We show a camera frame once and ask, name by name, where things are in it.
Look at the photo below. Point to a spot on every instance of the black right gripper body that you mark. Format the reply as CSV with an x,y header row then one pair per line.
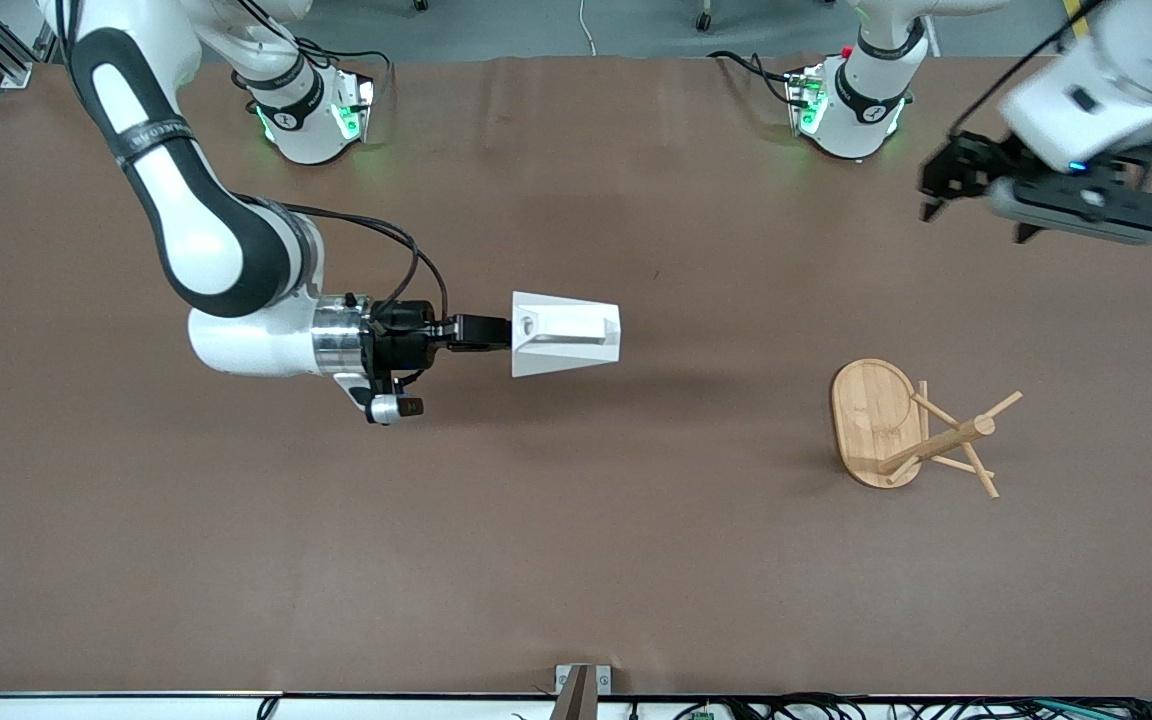
x,y
402,336

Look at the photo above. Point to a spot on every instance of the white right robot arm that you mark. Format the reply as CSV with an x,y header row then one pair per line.
x,y
196,220

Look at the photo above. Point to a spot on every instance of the wooden cup rack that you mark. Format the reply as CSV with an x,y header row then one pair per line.
x,y
871,415

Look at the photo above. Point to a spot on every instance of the brown table cover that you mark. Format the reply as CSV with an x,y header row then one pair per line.
x,y
536,500

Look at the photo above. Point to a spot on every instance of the black chair caster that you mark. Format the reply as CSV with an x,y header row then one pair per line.
x,y
704,20

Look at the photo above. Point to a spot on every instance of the yellow floor tape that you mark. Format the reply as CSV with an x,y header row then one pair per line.
x,y
1072,8

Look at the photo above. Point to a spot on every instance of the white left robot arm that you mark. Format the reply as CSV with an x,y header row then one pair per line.
x,y
861,110

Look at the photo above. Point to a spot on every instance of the grey metal mount bracket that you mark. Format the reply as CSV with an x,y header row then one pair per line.
x,y
566,680

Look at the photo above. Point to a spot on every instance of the white faceted cup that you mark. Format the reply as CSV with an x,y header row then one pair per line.
x,y
566,345

